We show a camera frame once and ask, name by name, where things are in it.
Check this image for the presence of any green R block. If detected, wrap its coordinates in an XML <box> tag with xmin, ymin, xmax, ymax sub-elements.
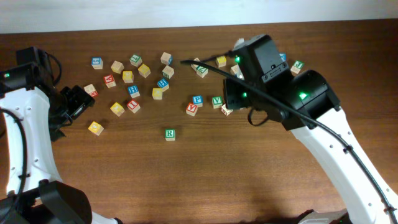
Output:
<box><xmin>165</xmin><ymin>129</ymin><xmax>176</xmax><ymax>141</ymax></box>

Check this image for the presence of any yellow S block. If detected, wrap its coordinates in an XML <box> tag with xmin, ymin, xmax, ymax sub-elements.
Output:
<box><xmin>138</xmin><ymin>63</ymin><xmax>150</xmax><ymax>78</ymax></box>

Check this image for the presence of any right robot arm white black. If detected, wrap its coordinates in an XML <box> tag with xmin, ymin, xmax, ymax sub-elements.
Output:
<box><xmin>224</xmin><ymin>34</ymin><xmax>397</xmax><ymax>223</ymax></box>

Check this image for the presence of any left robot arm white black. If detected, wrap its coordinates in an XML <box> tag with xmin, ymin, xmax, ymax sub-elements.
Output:
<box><xmin>1</xmin><ymin>47</ymin><xmax>120</xmax><ymax>223</ymax></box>

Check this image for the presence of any wood block red side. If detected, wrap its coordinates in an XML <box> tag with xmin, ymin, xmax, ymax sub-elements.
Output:
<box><xmin>221</xmin><ymin>104</ymin><xmax>233</xmax><ymax>116</ymax></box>
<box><xmin>84</xmin><ymin>84</ymin><xmax>98</xmax><ymax>97</ymax></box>

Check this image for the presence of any green V block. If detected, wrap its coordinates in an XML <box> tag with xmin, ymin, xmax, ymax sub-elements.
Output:
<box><xmin>211</xmin><ymin>96</ymin><xmax>223</xmax><ymax>109</ymax></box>

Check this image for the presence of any wood block red side left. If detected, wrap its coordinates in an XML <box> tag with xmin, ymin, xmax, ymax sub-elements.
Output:
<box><xmin>84</xmin><ymin>84</ymin><xmax>98</xmax><ymax>97</ymax></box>

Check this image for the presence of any wood block blue side right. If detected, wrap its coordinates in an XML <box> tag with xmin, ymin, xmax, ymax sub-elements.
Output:
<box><xmin>230</xmin><ymin>64</ymin><xmax>242</xmax><ymax>78</ymax></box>

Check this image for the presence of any yellow block far lower left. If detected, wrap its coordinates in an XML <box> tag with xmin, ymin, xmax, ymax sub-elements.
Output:
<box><xmin>88</xmin><ymin>121</ymin><xmax>104</xmax><ymax>136</ymax></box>

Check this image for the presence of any yellow block top centre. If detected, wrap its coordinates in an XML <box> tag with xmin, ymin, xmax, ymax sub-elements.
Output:
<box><xmin>216</xmin><ymin>55</ymin><xmax>226</xmax><ymax>68</ymax></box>

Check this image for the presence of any blue P block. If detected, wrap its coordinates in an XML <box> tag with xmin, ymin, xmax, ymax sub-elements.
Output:
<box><xmin>192</xmin><ymin>95</ymin><xmax>203</xmax><ymax>107</ymax></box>

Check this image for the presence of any green Z block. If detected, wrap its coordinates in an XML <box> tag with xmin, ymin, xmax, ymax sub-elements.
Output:
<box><xmin>196</xmin><ymin>66</ymin><xmax>208</xmax><ymax>78</ymax></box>

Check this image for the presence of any red Y block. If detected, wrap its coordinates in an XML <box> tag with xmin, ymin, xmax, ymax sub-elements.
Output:
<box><xmin>103</xmin><ymin>74</ymin><xmax>116</xmax><ymax>88</ymax></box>

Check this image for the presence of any blue number five block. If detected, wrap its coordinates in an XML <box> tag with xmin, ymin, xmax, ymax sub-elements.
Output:
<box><xmin>91</xmin><ymin>57</ymin><xmax>103</xmax><ymax>70</ymax></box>

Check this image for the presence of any leaf wood block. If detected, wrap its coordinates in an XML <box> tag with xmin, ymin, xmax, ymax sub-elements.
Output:
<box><xmin>191</xmin><ymin>58</ymin><xmax>200</xmax><ymax>70</ymax></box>

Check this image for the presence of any plain wood block left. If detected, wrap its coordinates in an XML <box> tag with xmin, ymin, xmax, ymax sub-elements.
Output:
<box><xmin>111</xmin><ymin>60</ymin><xmax>124</xmax><ymax>74</ymax></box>

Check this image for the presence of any blue X block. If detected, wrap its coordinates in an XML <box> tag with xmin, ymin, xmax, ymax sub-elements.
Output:
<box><xmin>279</xmin><ymin>53</ymin><xmax>287</xmax><ymax>62</ymax></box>

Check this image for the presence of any red I block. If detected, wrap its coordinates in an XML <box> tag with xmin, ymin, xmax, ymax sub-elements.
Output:
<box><xmin>127</xmin><ymin>100</ymin><xmax>141</xmax><ymax>113</ymax></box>

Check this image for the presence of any yellow G block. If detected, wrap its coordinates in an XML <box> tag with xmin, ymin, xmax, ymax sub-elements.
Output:
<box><xmin>122</xmin><ymin>70</ymin><xmax>134</xmax><ymax>83</ymax></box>

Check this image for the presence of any blue H block left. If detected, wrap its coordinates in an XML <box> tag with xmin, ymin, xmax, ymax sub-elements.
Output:
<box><xmin>127</xmin><ymin>85</ymin><xmax>141</xmax><ymax>98</ymax></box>

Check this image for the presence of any blue h block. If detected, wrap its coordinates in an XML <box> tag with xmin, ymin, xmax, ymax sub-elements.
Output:
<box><xmin>157</xmin><ymin>78</ymin><xmax>169</xmax><ymax>92</ymax></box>
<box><xmin>127</xmin><ymin>85</ymin><xmax>141</xmax><ymax>98</ymax></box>

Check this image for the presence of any green J block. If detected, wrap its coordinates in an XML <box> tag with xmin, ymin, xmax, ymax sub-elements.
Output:
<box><xmin>290</xmin><ymin>60</ymin><xmax>305</xmax><ymax>74</ymax></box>

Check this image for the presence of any plain wood block green side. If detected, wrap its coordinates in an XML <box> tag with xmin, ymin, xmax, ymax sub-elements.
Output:
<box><xmin>162</xmin><ymin>65</ymin><xmax>175</xmax><ymax>79</ymax></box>

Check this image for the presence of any blue H block upper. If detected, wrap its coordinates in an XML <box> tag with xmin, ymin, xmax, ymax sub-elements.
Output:
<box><xmin>157</xmin><ymin>78</ymin><xmax>169</xmax><ymax>92</ymax></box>

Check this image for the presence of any green L block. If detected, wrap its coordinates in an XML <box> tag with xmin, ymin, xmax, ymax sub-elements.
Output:
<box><xmin>129</xmin><ymin>54</ymin><xmax>142</xmax><ymax>67</ymax></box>

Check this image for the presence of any plain wood block blue side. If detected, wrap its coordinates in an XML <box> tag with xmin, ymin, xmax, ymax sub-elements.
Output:
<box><xmin>160</xmin><ymin>52</ymin><xmax>173</xmax><ymax>65</ymax></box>

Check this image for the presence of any yellow block centre left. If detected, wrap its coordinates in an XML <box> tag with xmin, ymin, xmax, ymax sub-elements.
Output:
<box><xmin>152</xmin><ymin>88</ymin><xmax>163</xmax><ymax>100</ymax></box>

